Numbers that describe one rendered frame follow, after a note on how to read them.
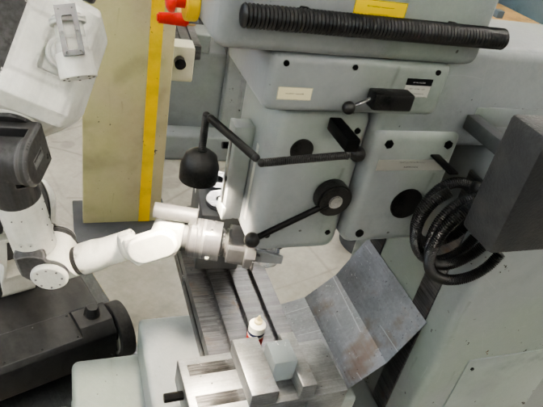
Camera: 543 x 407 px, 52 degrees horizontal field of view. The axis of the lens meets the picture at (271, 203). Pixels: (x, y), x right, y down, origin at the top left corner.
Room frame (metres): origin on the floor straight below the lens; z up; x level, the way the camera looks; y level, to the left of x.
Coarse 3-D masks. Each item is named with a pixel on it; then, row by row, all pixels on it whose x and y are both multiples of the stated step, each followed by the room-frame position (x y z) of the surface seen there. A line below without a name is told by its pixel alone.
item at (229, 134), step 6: (210, 114) 0.88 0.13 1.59; (210, 120) 0.86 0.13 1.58; (216, 120) 0.86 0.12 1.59; (216, 126) 0.85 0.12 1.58; (222, 126) 0.84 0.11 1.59; (222, 132) 0.83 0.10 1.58; (228, 132) 0.83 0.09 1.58; (228, 138) 0.82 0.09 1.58; (234, 138) 0.81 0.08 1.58; (234, 144) 0.81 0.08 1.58; (240, 144) 0.80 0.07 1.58; (246, 150) 0.78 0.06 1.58; (252, 150) 0.78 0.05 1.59; (252, 156) 0.77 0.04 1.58; (258, 156) 0.77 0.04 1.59
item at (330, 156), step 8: (336, 152) 0.84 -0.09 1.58; (344, 152) 0.84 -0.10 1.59; (264, 160) 0.76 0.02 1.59; (272, 160) 0.77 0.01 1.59; (280, 160) 0.77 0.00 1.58; (288, 160) 0.78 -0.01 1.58; (296, 160) 0.79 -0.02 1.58; (304, 160) 0.79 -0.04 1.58; (312, 160) 0.80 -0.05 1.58; (320, 160) 0.81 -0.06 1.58; (328, 160) 0.82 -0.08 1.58
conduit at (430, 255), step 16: (432, 192) 0.92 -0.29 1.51; (448, 192) 0.89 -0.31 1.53; (416, 208) 0.92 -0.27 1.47; (432, 208) 0.88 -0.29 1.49; (448, 208) 0.87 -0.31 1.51; (464, 208) 0.84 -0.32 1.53; (416, 224) 0.88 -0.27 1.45; (432, 224) 0.86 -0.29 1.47; (448, 224) 0.82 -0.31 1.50; (416, 240) 0.88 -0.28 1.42; (432, 240) 0.82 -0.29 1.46; (448, 240) 0.95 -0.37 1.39; (416, 256) 0.89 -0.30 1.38; (432, 256) 0.82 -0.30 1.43; (448, 256) 0.92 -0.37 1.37; (464, 256) 0.90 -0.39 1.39; (496, 256) 0.89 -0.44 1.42; (432, 272) 0.83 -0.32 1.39; (480, 272) 0.88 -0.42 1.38
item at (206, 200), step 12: (192, 192) 1.39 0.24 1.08; (204, 192) 1.30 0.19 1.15; (216, 192) 1.29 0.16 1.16; (192, 204) 1.36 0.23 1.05; (204, 204) 1.24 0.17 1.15; (216, 204) 1.23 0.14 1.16; (204, 216) 1.19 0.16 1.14; (216, 216) 1.20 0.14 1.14; (228, 228) 1.21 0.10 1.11; (204, 264) 1.20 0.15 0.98; (216, 264) 1.21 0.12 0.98; (228, 264) 1.22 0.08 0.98
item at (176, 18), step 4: (160, 12) 0.97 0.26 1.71; (164, 12) 0.98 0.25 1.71; (168, 12) 0.98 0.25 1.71; (176, 12) 0.99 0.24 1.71; (160, 16) 0.97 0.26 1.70; (164, 16) 0.97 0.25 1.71; (168, 16) 0.97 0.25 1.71; (172, 16) 0.98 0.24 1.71; (176, 16) 0.98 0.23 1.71; (180, 16) 0.98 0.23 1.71; (160, 20) 0.97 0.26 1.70; (164, 20) 0.97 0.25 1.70; (168, 20) 0.97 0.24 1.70; (172, 20) 0.98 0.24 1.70; (176, 20) 0.98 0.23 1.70; (180, 20) 0.98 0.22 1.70; (200, 20) 1.00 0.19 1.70; (172, 24) 0.98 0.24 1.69; (176, 24) 0.98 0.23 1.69; (180, 24) 0.98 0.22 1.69; (184, 24) 0.98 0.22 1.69
